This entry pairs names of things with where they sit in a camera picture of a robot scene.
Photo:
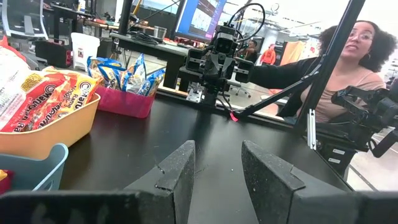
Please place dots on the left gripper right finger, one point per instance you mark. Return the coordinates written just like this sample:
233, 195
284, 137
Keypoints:
273, 193

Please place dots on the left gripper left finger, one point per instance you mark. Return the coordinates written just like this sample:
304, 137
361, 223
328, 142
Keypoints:
174, 186

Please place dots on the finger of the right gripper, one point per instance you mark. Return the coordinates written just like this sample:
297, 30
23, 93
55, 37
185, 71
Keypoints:
218, 68
229, 68

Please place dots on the blue Maruchan ramen packet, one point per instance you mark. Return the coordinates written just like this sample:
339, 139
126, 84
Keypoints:
109, 77
133, 77
152, 84

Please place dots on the red Maruchan ramen packet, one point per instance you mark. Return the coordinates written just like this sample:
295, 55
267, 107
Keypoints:
5, 183

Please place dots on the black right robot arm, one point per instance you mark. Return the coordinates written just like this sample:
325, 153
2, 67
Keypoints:
213, 96

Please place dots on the dark grey desk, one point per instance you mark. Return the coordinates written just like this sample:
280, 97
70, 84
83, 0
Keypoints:
174, 59

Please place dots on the person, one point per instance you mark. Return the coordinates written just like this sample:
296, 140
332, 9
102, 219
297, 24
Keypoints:
251, 53
269, 56
342, 93

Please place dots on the computer monitor blue screen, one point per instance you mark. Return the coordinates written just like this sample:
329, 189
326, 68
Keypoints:
202, 18

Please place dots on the clear plastic cup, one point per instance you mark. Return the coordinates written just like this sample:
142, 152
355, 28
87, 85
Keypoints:
160, 32

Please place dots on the red tag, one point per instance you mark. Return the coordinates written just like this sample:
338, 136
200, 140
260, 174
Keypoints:
234, 117

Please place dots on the orange banner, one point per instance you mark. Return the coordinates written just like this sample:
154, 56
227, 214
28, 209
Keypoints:
293, 53

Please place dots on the black control box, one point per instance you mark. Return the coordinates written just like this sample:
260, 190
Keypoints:
335, 155

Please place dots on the silver aluminium extrusion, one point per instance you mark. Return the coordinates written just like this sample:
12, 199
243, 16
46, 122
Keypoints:
311, 130

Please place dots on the blue snack bags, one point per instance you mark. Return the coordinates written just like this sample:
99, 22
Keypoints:
124, 102

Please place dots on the white bucket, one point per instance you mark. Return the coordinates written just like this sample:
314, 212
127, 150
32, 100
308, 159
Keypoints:
84, 53

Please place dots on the yellow plastic bin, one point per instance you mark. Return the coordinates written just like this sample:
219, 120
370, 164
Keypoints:
46, 137

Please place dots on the black computer case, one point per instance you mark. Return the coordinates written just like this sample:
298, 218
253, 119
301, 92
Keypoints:
53, 54

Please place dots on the blue plastic bin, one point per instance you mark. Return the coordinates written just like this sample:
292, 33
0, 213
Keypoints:
31, 174

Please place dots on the grey mesh office chair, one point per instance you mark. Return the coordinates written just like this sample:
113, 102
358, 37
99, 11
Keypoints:
25, 18

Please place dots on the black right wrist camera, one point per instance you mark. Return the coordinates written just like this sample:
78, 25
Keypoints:
225, 45

